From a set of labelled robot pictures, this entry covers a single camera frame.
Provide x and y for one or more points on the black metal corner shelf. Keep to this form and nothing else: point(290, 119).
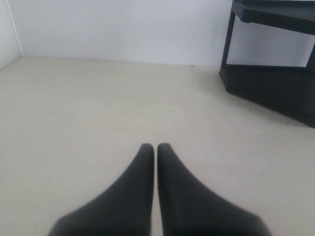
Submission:
point(287, 90)

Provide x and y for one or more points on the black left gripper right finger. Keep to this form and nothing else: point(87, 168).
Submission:
point(189, 208)

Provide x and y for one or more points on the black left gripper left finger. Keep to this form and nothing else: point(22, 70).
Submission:
point(124, 209)

